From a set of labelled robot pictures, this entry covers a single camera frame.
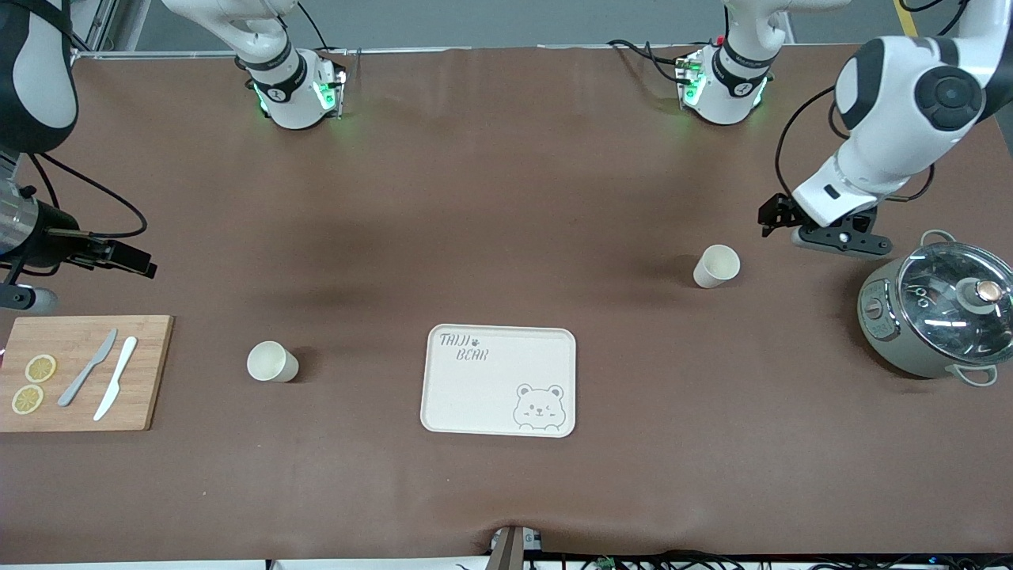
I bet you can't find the brown table cover mat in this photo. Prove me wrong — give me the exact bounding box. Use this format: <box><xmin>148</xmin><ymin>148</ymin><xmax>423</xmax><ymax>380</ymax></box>
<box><xmin>0</xmin><ymin>44</ymin><xmax>1013</xmax><ymax>564</ymax></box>

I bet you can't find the white plastic cup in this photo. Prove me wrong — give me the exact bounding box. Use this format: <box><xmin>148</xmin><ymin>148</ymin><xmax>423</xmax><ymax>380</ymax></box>
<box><xmin>246</xmin><ymin>340</ymin><xmax>300</xmax><ymax>383</ymax></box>
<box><xmin>693</xmin><ymin>244</ymin><xmax>742</xmax><ymax>290</ymax></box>

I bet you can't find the grey-green cooking pot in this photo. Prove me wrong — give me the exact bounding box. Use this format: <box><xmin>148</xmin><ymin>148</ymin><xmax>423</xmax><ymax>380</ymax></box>
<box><xmin>857</xmin><ymin>230</ymin><xmax>1013</xmax><ymax>387</ymax></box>

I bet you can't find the black base cable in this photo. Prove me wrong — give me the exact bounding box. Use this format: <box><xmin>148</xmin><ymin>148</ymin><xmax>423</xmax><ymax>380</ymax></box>
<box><xmin>608</xmin><ymin>38</ymin><xmax>693</xmax><ymax>84</ymax></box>

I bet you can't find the aluminium frame profile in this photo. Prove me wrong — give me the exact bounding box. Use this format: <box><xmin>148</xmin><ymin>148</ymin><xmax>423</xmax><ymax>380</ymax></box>
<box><xmin>71</xmin><ymin>0</ymin><xmax>238</xmax><ymax>59</ymax></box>

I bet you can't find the wooden cutting board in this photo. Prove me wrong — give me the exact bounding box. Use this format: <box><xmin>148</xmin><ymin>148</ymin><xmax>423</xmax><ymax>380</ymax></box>
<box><xmin>0</xmin><ymin>315</ymin><xmax>175</xmax><ymax>433</ymax></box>

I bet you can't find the white plastic knife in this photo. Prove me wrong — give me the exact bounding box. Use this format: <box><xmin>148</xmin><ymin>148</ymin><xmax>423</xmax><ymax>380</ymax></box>
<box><xmin>93</xmin><ymin>336</ymin><xmax>138</xmax><ymax>422</ymax></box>

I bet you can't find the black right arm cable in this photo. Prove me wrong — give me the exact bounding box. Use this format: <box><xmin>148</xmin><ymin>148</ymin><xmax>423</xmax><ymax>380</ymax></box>
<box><xmin>0</xmin><ymin>150</ymin><xmax>149</xmax><ymax>286</ymax></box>

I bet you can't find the glass pot lid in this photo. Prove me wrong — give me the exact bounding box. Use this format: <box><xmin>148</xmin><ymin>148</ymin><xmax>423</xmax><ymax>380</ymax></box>
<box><xmin>897</xmin><ymin>241</ymin><xmax>1013</xmax><ymax>367</ymax></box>

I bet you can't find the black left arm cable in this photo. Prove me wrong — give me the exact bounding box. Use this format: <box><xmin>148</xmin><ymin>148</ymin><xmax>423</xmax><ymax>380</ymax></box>
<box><xmin>776</xmin><ymin>85</ymin><xmax>936</xmax><ymax>203</ymax></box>

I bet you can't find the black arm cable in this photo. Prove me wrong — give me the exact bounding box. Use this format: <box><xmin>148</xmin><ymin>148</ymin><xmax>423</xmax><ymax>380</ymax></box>
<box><xmin>776</xmin><ymin>85</ymin><xmax>936</xmax><ymax>203</ymax></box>
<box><xmin>0</xmin><ymin>150</ymin><xmax>149</xmax><ymax>286</ymax></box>

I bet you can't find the grey plastic knife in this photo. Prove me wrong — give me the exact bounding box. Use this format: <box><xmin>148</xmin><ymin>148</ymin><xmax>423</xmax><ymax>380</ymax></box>
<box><xmin>58</xmin><ymin>328</ymin><xmax>119</xmax><ymax>408</ymax></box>

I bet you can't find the cream tray with bear print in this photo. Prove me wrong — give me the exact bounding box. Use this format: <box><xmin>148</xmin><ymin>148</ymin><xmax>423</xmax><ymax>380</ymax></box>
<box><xmin>419</xmin><ymin>324</ymin><xmax>577</xmax><ymax>439</ymax></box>

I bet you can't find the metal table edge bracket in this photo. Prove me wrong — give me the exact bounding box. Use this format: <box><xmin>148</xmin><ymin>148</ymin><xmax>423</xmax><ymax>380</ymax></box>
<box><xmin>489</xmin><ymin>525</ymin><xmax>544</xmax><ymax>570</ymax></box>

